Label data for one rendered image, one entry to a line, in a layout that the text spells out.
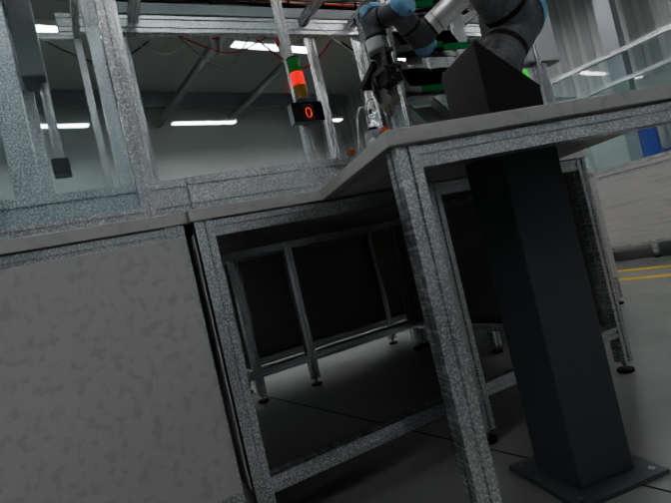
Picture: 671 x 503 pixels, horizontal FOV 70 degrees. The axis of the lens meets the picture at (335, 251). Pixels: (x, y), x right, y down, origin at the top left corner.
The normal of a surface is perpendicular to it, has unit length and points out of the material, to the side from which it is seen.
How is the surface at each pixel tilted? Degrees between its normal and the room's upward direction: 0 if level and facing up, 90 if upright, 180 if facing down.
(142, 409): 90
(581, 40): 90
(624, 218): 90
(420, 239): 90
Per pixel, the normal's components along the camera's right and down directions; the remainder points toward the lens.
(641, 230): -0.80, 0.18
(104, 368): 0.44, -0.11
